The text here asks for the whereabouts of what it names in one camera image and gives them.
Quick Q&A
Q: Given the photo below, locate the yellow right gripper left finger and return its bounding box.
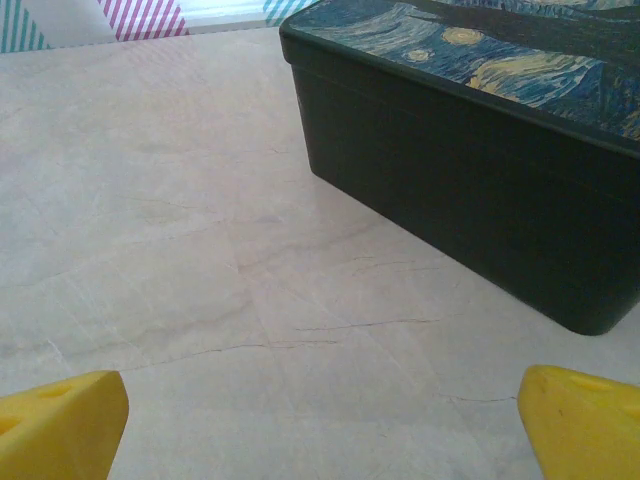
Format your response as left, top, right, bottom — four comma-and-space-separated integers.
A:
0, 370, 130, 480

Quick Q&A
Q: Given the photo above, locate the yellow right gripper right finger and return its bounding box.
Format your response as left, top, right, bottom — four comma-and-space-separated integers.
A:
517, 364, 640, 480

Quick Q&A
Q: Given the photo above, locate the starry night print tin box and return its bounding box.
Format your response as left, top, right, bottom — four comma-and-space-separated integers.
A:
278, 0, 640, 337

